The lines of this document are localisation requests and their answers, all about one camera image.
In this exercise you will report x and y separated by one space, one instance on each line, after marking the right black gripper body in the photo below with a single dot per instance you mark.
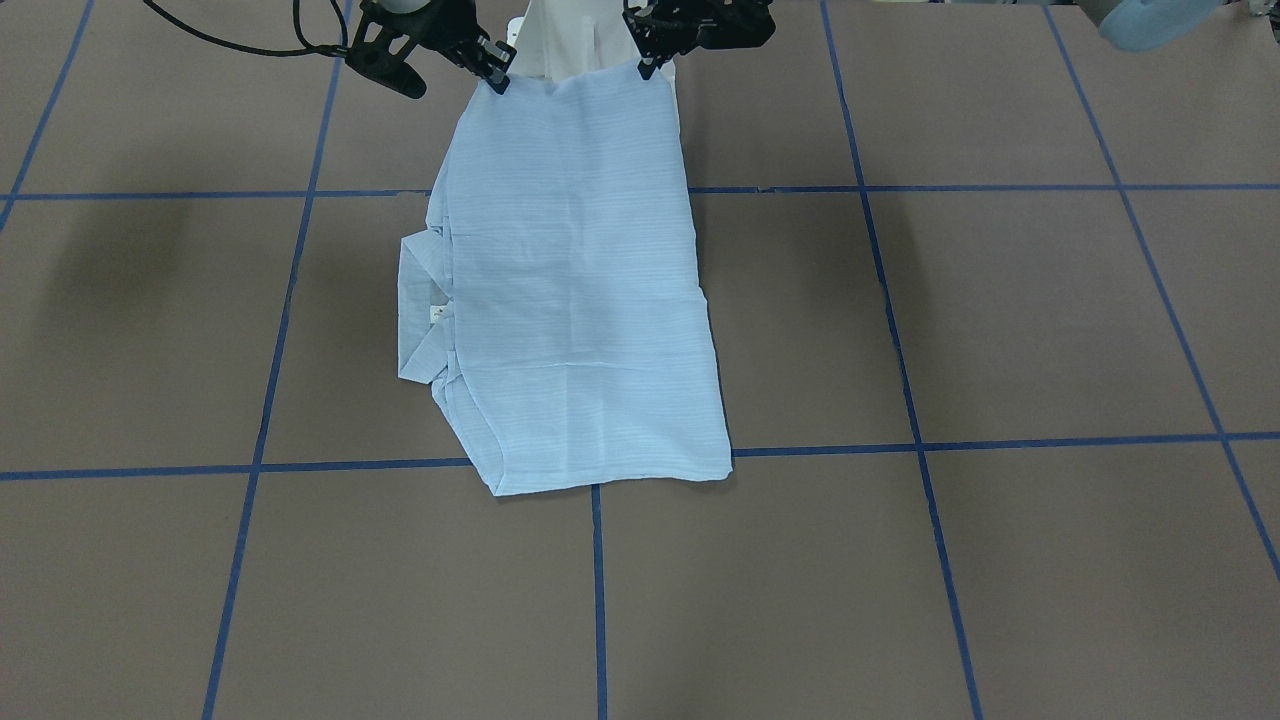
452 24

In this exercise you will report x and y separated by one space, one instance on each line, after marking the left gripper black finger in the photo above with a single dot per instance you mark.
660 33

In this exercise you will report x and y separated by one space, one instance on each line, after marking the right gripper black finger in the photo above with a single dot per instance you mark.
488 60

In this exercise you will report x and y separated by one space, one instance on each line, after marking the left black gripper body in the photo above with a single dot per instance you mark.
668 22

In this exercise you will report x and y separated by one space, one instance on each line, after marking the light blue button shirt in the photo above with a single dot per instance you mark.
552 302

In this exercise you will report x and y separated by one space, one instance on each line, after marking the white camera mast pedestal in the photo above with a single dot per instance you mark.
560 41

